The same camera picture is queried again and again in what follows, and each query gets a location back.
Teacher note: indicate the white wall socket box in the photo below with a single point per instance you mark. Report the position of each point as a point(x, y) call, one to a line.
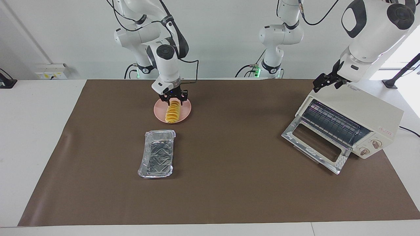
point(52, 71)

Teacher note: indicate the aluminium foil tray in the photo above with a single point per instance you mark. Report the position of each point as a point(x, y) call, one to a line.
point(157, 157)

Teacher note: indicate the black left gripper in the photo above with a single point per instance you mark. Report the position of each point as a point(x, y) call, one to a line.
point(332, 78)

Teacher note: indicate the sliced yellow bread loaf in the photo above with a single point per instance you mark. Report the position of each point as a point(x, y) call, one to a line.
point(173, 113)

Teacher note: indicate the black stand base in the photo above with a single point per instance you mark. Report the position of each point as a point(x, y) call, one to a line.
point(7, 82)

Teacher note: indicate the black slanted camera stand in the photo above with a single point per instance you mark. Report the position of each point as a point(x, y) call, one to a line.
point(402, 73)

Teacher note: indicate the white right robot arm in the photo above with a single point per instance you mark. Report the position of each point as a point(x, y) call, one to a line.
point(167, 67)

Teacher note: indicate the beige oven knob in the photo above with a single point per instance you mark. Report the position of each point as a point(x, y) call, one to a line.
point(376, 144)
point(364, 151)

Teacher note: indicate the glass oven door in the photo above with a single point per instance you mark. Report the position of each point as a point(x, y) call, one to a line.
point(315, 144)

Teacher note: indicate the green lit base plug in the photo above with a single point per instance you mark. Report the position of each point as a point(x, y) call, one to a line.
point(257, 71)

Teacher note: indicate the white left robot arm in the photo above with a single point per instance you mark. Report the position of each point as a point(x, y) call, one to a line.
point(370, 36)

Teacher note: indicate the white toaster oven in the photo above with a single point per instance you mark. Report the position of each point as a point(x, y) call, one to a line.
point(364, 105)

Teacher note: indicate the pink round plate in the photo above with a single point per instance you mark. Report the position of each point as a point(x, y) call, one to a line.
point(160, 113)

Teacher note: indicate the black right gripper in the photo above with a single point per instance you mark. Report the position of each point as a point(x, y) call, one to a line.
point(174, 93)

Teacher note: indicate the brown table mat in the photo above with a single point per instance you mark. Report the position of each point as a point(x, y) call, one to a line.
point(229, 183)

